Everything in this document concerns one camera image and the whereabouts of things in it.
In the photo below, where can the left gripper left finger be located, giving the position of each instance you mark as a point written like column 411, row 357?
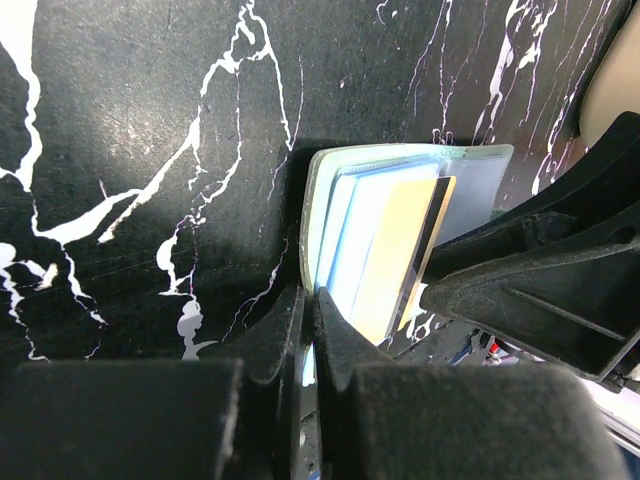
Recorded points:
column 234, row 415

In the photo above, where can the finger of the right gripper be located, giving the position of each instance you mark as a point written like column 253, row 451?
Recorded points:
column 558, row 275

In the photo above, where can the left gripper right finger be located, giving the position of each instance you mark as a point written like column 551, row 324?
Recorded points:
column 379, row 419

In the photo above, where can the gold credit card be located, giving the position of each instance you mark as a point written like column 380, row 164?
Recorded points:
column 401, row 246

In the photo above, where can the green card holder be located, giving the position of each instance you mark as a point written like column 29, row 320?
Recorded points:
column 372, row 215

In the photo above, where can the wooden tray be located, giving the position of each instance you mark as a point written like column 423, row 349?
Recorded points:
column 614, row 88

